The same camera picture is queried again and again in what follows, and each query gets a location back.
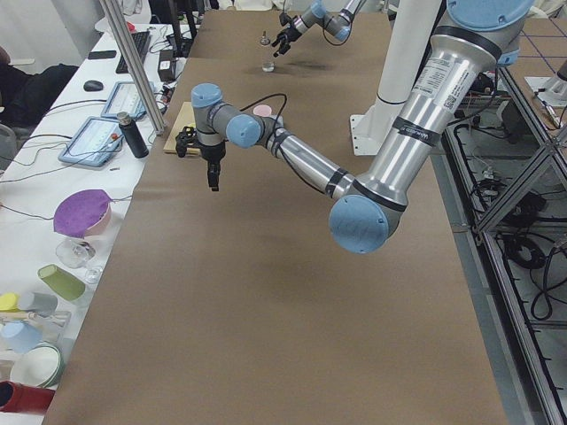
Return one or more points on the red cup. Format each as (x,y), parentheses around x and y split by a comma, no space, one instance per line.
(19,398)

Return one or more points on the pink plastic cup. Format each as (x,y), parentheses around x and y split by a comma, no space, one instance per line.
(262,110)

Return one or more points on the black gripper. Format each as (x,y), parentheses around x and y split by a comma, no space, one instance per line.
(213,154)
(289,31)

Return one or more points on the black smartphone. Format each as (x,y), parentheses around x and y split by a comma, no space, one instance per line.
(102,54)

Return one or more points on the bamboo cutting board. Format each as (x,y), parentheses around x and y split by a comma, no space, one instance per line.
(181,140)

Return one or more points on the purple cloth on bowl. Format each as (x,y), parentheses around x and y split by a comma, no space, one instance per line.
(85,213)

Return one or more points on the blue teach pendant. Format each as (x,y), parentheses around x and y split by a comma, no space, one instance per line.
(94,144)
(124,97)

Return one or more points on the green plastic cup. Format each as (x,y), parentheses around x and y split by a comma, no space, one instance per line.
(63,283)

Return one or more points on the white green-rimmed bowl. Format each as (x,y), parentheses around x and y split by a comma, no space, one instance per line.
(41,367)

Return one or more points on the clear wine glass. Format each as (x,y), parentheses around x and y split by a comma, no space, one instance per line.
(75,254)

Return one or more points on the near blue teach pendant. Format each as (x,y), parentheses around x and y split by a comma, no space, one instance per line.
(94,144)

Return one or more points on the glass sauce bottle steel top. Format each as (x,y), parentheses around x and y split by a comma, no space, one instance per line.
(267,58)

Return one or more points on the black label box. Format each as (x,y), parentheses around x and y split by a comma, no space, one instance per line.
(167,65)

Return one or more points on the yellow cup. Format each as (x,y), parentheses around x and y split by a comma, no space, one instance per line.
(9,302)

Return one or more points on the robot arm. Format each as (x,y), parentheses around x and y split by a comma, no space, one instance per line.
(339,26)
(436,52)

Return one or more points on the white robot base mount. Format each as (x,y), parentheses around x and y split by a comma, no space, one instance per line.
(381,88)

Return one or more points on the far blue teach pendant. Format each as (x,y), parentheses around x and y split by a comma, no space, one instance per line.
(124,97)

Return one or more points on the black water bottle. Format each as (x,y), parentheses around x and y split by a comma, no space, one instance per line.
(132,135)

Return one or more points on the grey cup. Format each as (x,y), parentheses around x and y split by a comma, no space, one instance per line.
(37,302)

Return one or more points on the light blue cup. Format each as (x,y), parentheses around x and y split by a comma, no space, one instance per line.
(21,336)

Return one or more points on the black computer mouse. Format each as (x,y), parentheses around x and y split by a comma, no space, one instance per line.
(93,86)

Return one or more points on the aluminium frame post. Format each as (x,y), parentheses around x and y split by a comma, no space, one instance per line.
(128,50)

